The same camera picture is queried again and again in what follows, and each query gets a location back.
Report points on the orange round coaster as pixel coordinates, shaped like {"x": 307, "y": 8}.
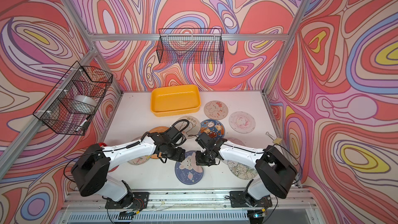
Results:
{"x": 159, "y": 129}

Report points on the green line-art coaster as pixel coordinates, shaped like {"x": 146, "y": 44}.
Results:
{"x": 242, "y": 171}

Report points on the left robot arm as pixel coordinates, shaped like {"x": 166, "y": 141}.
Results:
{"x": 90, "y": 172}

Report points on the left wall wire basket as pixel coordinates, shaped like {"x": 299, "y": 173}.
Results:
{"x": 57, "y": 113}

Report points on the back wall wire basket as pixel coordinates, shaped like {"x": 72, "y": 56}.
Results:
{"x": 190, "y": 46}

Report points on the silver tape roll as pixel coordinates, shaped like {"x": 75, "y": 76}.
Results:
{"x": 84, "y": 104}

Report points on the yellow plastic storage box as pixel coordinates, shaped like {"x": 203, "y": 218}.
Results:
{"x": 175, "y": 100}

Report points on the wall wire basket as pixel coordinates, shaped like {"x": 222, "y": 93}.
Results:
{"x": 190, "y": 46}
{"x": 57, "y": 113}

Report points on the blue toast cartoon coaster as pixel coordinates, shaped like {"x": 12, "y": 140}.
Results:
{"x": 213, "y": 128}

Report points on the pink swirl coaster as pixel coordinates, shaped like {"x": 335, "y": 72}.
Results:
{"x": 242, "y": 122}

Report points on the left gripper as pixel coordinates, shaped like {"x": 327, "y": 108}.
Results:
{"x": 180, "y": 155}

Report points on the pale pink cloud coaster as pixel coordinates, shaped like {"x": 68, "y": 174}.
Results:
{"x": 235, "y": 141}

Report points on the cream blue doodle coaster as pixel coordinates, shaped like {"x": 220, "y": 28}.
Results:
{"x": 140, "y": 160}

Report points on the white bear coaster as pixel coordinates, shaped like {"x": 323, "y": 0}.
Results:
{"x": 193, "y": 128}

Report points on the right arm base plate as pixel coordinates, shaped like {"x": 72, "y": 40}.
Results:
{"x": 240, "y": 199}

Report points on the yellow binder clip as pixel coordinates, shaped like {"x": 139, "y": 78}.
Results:
{"x": 276, "y": 141}

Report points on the blue pink bunny coaster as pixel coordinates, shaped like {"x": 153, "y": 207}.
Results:
{"x": 187, "y": 171}

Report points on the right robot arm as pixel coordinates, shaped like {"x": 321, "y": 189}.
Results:
{"x": 275, "y": 172}

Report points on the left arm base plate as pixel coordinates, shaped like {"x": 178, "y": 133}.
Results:
{"x": 136, "y": 201}

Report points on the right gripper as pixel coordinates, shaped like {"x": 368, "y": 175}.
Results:
{"x": 200, "y": 162}

